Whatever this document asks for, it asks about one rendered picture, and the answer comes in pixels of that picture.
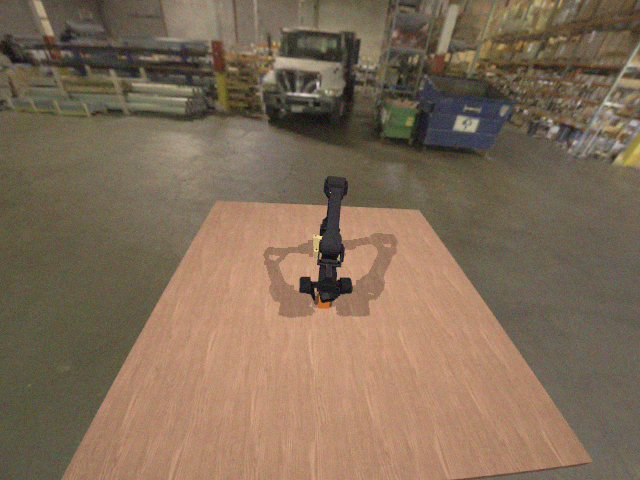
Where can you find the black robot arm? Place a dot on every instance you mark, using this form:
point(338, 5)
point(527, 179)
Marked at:
point(335, 188)

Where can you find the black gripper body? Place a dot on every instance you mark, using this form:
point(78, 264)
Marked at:
point(306, 285)

